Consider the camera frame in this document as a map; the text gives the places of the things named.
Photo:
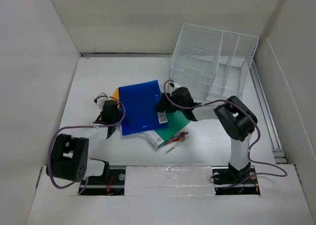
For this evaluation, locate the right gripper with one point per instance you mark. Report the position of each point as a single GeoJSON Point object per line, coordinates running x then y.
{"type": "Point", "coordinates": [161, 106]}

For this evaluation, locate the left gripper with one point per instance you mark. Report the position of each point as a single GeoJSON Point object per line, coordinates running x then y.
{"type": "Point", "coordinates": [120, 115]}

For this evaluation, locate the orange folder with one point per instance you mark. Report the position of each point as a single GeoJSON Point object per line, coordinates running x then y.
{"type": "Point", "coordinates": [116, 95]}

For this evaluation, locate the green folder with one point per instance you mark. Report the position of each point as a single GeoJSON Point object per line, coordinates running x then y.
{"type": "Point", "coordinates": [172, 126]}

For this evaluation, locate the blue folder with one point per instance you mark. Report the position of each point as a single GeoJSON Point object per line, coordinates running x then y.
{"type": "Point", "coordinates": [139, 101]}

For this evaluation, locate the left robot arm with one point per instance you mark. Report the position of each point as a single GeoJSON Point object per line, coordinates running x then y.
{"type": "Point", "coordinates": [68, 159]}

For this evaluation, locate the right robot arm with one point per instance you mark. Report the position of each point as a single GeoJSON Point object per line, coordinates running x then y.
{"type": "Point", "coordinates": [237, 120]}

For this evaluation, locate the black red pen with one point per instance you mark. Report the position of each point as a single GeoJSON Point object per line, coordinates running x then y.
{"type": "Point", "coordinates": [176, 135]}

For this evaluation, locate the red capped pen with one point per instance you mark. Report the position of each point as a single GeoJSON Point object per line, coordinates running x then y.
{"type": "Point", "coordinates": [170, 142]}

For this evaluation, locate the red gel pen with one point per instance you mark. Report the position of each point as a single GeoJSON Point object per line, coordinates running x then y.
{"type": "Point", "coordinates": [186, 133]}

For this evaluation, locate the white green pen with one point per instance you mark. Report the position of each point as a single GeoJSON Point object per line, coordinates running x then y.
{"type": "Point", "coordinates": [175, 146]}

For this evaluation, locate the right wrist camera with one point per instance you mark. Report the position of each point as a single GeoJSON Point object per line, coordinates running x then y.
{"type": "Point", "coordinates": [172, 86]}

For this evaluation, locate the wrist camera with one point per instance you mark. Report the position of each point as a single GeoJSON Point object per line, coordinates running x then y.
{"type": "Point", "coordinates": [101, 99]}
{"type": "Point", "coordinates": [172, 86]}

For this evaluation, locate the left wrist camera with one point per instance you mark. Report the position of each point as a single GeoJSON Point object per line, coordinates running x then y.
{"type": "Point", "coordinates": [101, 99]}

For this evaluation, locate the white wire desk organizer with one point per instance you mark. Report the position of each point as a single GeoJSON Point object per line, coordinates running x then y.
{"type": "Point", "coordinates": [212, 63]}

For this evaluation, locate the metal mounting rail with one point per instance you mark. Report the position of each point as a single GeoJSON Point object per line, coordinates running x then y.
{"type": "Point", "coordinates": [113, 184]}

